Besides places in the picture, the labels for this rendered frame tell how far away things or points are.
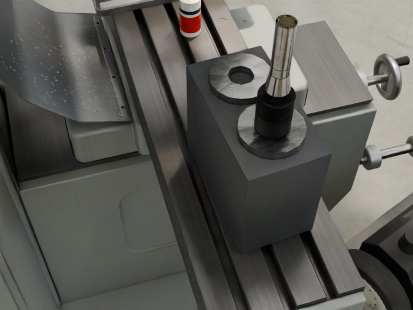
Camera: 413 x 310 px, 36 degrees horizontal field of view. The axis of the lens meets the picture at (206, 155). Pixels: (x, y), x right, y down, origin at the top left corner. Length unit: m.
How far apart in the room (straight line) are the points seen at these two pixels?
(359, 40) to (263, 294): 1.92
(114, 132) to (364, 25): 1.73
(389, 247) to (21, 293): 0.82
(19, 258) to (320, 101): 0.73
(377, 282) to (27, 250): 0.73
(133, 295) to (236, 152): 0.98
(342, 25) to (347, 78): 1.30
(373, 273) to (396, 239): 0.09
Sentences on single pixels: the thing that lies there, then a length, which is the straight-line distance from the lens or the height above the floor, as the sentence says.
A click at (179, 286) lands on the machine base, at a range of 1.75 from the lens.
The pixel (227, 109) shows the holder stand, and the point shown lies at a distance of 0.87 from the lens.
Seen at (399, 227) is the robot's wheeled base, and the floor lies 0.61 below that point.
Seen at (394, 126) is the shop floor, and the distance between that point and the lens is 2.43.
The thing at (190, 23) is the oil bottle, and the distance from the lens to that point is 1.22.
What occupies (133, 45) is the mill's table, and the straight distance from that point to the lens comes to 1.24.
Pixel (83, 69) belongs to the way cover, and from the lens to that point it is 1.29.
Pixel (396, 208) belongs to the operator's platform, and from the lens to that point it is 1.71.
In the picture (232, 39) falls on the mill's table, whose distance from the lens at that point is 1.25.
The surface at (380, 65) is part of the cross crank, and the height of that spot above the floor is 0.64.
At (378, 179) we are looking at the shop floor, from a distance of 2.26.
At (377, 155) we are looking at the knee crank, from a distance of 1.61.
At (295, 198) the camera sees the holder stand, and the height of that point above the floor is 1.04.
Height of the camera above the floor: 1.77
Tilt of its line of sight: 52 degrees down
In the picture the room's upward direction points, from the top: 1 degrees clockwise
